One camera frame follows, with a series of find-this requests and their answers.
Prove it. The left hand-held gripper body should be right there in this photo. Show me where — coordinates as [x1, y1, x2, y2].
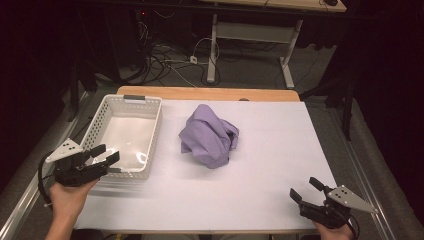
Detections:
[45, 138, 110, 188]

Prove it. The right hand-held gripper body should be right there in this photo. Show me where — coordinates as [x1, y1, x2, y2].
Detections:
[298, 185, 380, 230]

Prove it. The white perforated plastic basket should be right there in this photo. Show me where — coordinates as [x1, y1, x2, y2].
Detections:
[79, 94, 164, 181]

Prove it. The purple cloth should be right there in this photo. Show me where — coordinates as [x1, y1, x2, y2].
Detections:
[178, 103, 241, 170]

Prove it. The person's right hand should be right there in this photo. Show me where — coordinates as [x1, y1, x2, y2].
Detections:
[313, 221, 355, 240]

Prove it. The person's left hand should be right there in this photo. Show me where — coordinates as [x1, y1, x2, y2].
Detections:
[49, 179, 100, 220]

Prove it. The white table sheet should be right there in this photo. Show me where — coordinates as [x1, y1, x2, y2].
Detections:
[74, 99, 338, 232]

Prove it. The black stand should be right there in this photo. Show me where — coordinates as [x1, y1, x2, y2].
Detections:
[299, 78, 356, 142]

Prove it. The dark device with red light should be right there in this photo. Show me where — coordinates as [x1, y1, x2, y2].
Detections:
[133, 9, 158, 44]

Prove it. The wooden desk top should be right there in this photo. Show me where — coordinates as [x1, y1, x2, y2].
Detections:
[199, 0, 348, 14]

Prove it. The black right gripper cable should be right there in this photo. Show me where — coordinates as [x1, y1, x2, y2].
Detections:
[346, 214, 362, 240]

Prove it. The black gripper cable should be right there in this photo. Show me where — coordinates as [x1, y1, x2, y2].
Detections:
[37, 151, 57, 210]
[346, 214, 362, 240]

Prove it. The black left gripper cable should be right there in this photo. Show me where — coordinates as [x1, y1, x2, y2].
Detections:
[37, 151, 57, 210]

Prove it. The metal floor rail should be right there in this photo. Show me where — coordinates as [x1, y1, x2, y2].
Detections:
[328, 106, 399, 240]
[0, 89, 93, 240]

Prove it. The bundle of black cables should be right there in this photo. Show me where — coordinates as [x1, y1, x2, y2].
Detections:
[131, 41, 209, 88]

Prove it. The white cable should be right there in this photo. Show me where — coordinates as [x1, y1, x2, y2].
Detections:
[192, 36, 222, 66]

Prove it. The white metal desk frame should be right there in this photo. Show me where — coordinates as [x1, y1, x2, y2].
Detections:
[206, 13, 304, 90]

